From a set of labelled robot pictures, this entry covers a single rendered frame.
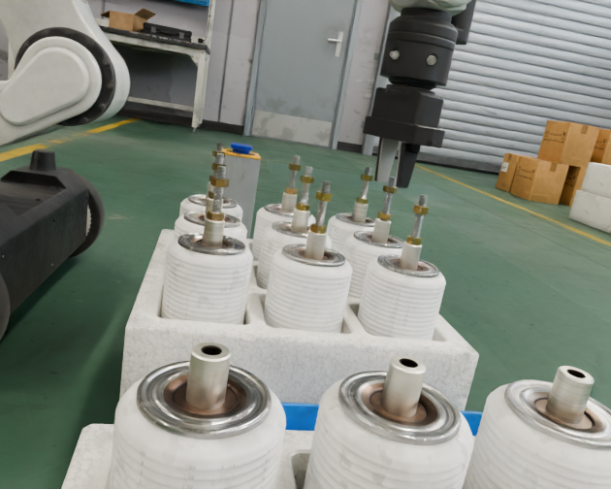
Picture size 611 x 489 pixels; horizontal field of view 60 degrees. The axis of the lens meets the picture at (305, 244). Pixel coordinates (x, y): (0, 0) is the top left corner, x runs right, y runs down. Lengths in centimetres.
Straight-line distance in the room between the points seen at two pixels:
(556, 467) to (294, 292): 32
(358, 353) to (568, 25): 621
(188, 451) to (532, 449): 21
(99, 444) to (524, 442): 27
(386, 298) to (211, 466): 38
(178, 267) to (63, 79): 39
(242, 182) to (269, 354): 46
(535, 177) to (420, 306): 370
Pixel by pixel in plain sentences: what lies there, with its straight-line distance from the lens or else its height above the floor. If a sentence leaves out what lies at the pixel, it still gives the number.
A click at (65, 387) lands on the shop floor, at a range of 81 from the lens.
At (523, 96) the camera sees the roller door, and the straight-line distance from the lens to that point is 643.
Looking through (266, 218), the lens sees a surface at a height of 24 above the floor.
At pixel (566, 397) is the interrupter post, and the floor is 27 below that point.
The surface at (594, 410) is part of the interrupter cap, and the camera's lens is 43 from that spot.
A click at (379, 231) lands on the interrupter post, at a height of 27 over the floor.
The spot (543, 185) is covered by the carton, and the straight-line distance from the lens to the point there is 434.
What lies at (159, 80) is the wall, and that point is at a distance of 576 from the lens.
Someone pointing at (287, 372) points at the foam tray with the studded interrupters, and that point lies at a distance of 59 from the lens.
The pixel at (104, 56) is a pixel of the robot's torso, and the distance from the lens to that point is 89.
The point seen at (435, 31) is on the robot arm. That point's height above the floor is 53.
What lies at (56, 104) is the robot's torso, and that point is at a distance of 88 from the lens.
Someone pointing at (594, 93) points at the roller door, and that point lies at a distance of 687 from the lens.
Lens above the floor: 42
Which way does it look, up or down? 15 degrees down
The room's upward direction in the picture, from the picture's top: 10 degrees clockwise
